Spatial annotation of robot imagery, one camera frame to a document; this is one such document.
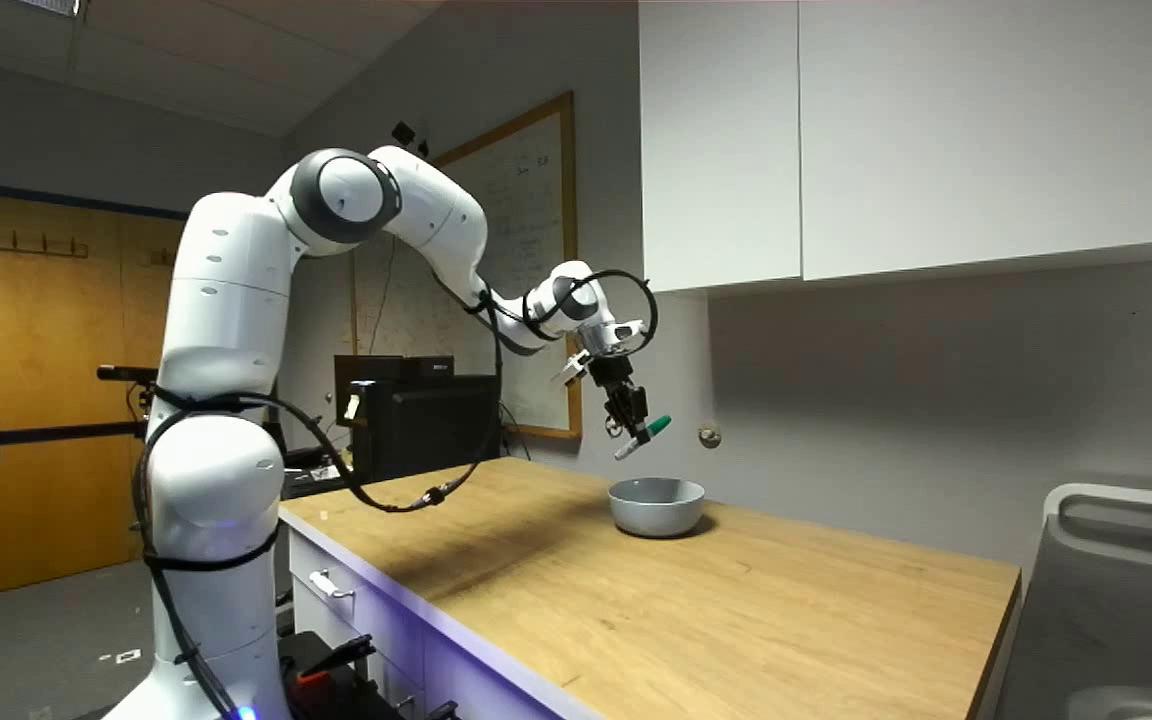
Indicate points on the grey dish rack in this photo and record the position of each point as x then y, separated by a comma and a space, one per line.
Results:
1087, 624

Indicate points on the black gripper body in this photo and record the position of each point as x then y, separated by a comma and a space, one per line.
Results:
622, 394

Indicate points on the green white marker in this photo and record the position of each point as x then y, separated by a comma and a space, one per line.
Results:
654, 428

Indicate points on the black box appliance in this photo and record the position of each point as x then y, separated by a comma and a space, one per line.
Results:
413, 413

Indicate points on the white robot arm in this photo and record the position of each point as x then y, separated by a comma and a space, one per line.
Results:
208, 476

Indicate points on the wooden door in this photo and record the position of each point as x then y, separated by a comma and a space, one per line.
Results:
79, 289

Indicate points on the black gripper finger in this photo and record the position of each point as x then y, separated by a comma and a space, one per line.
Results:
613, 428
640, 425

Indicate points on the white drawer front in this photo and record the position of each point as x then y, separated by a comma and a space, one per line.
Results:
322, 594

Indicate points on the grey bowl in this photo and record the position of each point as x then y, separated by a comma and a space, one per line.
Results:
658, 505

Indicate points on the wood framed whiteboard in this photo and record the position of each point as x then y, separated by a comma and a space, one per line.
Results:
526, 182

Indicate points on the white wall cabinet door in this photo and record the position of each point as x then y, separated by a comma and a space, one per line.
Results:
722, 140
943, 132

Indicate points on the white wall cabinet right door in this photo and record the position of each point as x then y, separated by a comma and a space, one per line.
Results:
943, 132

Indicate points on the white wall cabinet left door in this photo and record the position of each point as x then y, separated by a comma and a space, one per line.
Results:
722, 140

